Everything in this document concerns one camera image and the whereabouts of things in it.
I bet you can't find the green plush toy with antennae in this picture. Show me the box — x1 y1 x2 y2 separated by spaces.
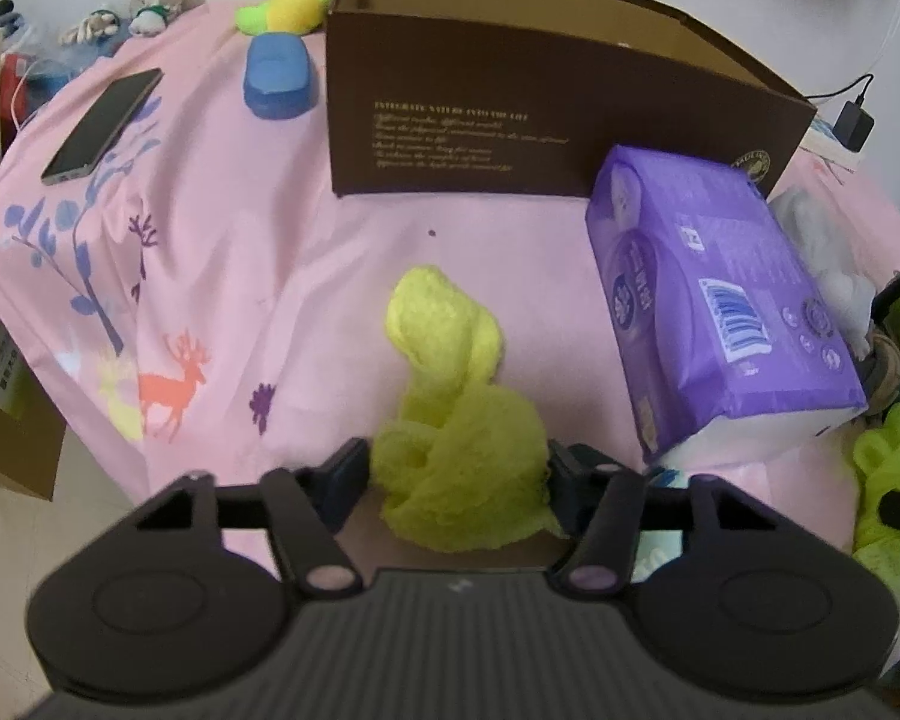
850 401 900 602

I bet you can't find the yellow fluffy towel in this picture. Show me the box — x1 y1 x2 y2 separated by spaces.
370 265 566 553

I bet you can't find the small doll with hat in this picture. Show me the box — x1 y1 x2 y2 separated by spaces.
857 328 900 418

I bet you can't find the white plastic bag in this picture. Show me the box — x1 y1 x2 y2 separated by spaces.
770 187 877 361

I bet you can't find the teal zipper pouch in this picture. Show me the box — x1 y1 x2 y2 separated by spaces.
631 530 683 583

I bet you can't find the purple tissue pack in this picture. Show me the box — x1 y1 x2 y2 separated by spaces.
585 146 866 468

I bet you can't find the pink printed bed sheet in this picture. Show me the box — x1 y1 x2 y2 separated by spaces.
0 7 870 550

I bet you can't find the cardboard box on floor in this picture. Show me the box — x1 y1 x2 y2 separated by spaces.
0 320 66 500

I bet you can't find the white power strip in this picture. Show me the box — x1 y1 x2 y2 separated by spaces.
800 117 862 172

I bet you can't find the black charger adapter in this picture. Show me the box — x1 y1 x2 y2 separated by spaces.
832 96 875 153

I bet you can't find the blue glasses case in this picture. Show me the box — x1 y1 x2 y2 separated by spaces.
244 32 318 121

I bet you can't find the black smartphone on bed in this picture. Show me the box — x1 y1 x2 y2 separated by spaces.
40 68 164 185

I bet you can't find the brown cardboard box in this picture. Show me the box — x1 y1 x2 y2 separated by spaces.
326 0 814 197

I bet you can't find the green yellow caterpillar plush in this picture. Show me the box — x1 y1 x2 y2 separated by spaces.
235 0 329 36

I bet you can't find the white rabbit plush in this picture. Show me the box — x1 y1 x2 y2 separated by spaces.
58 0 205 47

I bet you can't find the black charging cable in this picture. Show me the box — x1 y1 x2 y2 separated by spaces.
803 71 877 111

